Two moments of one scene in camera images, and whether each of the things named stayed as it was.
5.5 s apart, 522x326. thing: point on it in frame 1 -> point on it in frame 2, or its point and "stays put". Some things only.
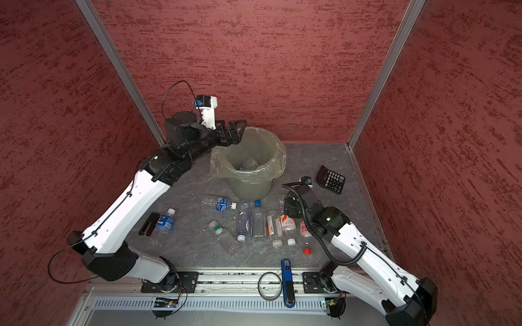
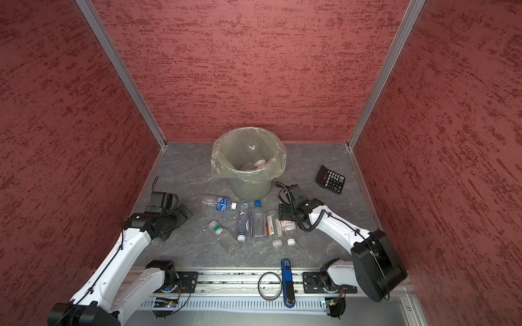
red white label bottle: (289, 225) stays put
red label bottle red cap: (306, 238) -> (261, 164)
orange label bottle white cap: (274, 226) stays put
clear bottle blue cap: (258, 220) stays put
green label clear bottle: (225, 240) stays put
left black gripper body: (208, 138) -> (175, 219)
